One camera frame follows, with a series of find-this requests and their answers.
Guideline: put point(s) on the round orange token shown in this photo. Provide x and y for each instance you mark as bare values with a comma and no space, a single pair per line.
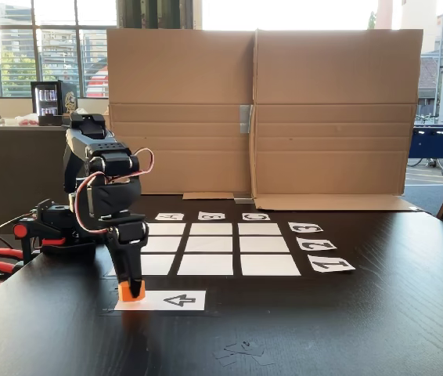
125,294

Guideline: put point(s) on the white nine-square grid sheet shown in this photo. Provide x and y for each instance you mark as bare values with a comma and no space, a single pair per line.
268,265

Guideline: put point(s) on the paper sheet letter A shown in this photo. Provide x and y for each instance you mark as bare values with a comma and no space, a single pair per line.
169,216

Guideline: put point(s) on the white arrow paper sheet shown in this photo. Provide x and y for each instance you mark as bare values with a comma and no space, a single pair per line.
159,306

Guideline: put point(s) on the paper sheet letter B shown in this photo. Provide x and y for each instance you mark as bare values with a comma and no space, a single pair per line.
211,215

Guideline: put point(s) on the paper sheet letter C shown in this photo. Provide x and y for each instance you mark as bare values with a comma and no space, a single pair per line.
256,216

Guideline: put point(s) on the dark counter cabinet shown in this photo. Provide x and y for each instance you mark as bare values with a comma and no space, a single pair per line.
2,164

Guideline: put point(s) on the black mini fridge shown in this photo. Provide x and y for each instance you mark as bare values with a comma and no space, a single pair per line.
61,98

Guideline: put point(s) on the white plastic bag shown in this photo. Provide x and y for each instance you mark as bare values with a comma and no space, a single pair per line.
27,118

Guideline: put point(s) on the brown cardboard screen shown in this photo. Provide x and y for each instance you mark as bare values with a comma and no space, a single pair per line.
335,78
190,78

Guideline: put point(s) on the paper sheet number 3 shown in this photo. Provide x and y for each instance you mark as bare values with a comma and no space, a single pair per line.
305,227

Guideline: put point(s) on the paper sheet number 2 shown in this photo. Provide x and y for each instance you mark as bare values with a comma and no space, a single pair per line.
316,244

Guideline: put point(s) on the paper sheet number 1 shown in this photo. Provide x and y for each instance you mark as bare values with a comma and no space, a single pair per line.
330,264

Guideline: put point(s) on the blue foosball table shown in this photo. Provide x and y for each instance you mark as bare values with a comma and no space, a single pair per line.
440,145

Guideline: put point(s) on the grey duct tape strip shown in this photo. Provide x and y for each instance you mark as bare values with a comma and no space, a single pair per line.
245,119
243,200

